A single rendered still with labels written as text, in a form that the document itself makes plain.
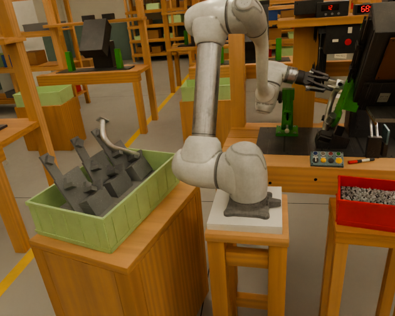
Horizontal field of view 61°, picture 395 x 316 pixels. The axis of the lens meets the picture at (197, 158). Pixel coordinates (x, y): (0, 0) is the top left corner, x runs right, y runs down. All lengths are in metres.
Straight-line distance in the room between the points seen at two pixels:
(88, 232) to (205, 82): 0.76
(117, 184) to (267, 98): 0.87
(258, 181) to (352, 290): 1.29
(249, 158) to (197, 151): 0.22
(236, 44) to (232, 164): 1.07
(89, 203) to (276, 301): 0.89
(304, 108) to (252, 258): 1.15
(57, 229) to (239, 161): 0.82
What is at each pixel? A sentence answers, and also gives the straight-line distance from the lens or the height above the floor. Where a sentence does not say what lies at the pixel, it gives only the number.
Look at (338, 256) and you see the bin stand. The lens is 1.55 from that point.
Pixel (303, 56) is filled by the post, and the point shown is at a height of 1.33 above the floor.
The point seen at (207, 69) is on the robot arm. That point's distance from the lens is 1.38.
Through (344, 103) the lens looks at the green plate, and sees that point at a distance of 1.85.
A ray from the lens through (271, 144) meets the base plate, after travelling 1.96.
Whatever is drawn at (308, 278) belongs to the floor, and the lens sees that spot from 2.40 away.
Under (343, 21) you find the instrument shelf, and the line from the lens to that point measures 2.04.
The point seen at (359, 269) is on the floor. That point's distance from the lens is 2.54.
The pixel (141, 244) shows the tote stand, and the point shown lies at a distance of 1.43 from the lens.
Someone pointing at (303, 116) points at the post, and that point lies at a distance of 2.25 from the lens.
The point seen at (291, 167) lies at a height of 0.90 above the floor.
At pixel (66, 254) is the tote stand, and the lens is 1.53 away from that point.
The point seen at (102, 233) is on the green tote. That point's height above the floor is 0.89.
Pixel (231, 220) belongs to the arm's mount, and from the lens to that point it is 1.35.
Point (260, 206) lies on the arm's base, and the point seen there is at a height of 0.92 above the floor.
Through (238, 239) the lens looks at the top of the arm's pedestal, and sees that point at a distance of 1.33.
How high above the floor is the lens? 1.67
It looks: 25 degrees down
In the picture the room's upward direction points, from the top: 5 degrees counter-clockwise
